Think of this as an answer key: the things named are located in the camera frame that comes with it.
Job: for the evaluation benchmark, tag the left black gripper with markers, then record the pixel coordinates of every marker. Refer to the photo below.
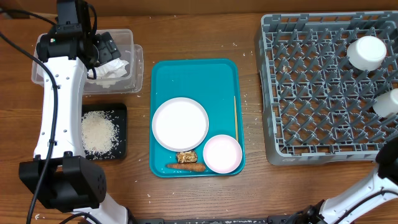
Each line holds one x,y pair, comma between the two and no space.
107,48

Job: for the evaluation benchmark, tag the white tissue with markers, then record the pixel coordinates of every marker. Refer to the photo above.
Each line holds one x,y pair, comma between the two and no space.
110,73

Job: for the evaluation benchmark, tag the white rice pile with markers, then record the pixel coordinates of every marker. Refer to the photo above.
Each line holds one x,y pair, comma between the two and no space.
99,133

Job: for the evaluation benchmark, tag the large white plate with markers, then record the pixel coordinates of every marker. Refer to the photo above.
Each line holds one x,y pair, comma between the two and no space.
180,124

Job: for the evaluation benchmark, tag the brown nut bar piece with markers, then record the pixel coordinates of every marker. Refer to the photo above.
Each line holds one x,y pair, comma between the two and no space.
186,157

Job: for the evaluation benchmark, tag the wooden chopstick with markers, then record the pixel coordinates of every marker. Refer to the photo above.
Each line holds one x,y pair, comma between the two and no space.
236,120

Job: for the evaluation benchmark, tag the small white plate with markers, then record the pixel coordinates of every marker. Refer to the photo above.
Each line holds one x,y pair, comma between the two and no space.
222,154

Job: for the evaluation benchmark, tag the pale green bowl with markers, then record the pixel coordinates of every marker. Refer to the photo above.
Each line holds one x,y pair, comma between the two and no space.
367,53

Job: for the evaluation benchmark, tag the pale green cup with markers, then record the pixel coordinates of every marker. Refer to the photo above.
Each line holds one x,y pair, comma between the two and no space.
387,104

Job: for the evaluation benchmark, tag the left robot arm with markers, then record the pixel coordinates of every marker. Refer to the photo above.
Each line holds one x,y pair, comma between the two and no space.
60,176

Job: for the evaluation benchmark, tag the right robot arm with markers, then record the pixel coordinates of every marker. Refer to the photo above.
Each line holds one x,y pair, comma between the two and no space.
379,187

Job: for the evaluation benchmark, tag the grey dishwasher rack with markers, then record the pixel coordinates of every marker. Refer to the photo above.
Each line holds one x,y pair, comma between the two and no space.
318,108

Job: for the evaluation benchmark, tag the clear plastic bin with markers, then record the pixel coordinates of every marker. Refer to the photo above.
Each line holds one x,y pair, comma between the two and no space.
133,74

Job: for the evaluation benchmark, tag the black rectangular tray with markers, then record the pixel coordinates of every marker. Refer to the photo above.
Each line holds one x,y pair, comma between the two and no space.
118,112

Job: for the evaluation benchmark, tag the teal plastic serving tray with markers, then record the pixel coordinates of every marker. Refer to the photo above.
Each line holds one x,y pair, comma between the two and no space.
213,83

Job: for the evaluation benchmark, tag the orange carrot piece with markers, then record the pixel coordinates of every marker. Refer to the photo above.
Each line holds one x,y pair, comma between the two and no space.
194,167

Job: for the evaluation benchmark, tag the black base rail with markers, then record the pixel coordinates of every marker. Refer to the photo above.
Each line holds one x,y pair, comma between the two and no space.
276,219

